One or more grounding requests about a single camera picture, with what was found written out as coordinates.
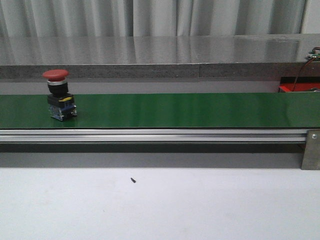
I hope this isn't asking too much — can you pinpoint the red emergency stop button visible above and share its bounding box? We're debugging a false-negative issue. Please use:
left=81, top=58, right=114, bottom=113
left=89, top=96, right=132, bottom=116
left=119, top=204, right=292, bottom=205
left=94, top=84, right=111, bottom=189
left=42, top=69, right=77, bottom=121

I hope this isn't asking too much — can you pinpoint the green conveyor belt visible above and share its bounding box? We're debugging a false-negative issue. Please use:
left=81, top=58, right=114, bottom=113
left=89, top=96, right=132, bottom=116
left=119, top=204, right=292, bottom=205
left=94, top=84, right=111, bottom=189
left=0, top=92, right=320, bottom=129

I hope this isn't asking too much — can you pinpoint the red plastic bin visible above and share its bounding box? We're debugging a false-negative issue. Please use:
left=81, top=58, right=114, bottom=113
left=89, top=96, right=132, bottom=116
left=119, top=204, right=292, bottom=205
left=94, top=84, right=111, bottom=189
left=278, top=77, right=320, bottom=93

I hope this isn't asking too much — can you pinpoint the grey stone counter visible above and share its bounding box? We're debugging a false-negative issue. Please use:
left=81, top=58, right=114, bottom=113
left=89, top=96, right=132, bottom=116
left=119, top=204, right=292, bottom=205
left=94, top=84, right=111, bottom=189
left=0, top=34, right=320, bottom=79

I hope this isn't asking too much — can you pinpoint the green circuit board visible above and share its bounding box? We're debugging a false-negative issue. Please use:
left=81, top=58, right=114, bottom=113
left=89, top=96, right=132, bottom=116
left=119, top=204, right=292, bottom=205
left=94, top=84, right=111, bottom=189
left=305, top=47, right=320, bottom=61

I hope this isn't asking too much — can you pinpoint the white pleated curtain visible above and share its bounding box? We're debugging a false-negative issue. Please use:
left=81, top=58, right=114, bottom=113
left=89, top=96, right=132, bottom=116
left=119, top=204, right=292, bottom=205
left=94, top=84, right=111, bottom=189
left=0, top=0, right=307, bottom=37

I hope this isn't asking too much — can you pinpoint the aluminium conveyor rail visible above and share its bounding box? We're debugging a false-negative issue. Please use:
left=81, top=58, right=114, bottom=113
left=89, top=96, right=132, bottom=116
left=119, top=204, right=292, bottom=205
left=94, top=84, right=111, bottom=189
left=0, top=128, right=308, bottom=143

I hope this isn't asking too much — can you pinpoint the metal support bracket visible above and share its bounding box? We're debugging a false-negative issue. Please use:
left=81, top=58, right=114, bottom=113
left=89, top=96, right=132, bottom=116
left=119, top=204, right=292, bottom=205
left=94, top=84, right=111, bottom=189
left=301, top=129, right=320, bottom=170

